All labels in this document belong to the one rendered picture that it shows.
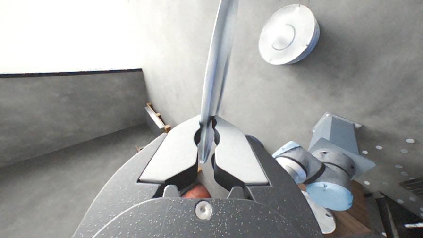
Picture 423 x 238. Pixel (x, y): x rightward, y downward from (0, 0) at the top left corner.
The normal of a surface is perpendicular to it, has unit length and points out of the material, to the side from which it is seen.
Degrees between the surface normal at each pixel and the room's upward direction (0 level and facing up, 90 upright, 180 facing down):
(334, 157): 73
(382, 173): 0
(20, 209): 90
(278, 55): 0
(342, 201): 7
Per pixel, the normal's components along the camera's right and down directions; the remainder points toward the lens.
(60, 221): 0.25, -0.72
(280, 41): -0.70, 0.32
